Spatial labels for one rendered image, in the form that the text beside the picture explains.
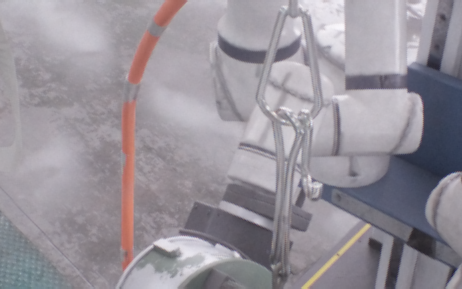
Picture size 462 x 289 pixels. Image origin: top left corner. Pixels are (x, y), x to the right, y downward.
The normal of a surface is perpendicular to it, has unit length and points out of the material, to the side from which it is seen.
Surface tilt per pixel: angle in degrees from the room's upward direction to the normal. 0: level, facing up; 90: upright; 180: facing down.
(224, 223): 65
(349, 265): 0
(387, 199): 0
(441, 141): 90
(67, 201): 0
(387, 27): 57
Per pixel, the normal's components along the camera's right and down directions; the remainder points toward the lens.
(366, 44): -0.42, 0.07
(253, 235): 0.54, 0.11
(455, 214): -0.84, -0.05
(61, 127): 0.00, -0.79
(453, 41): -0.66, 0.46
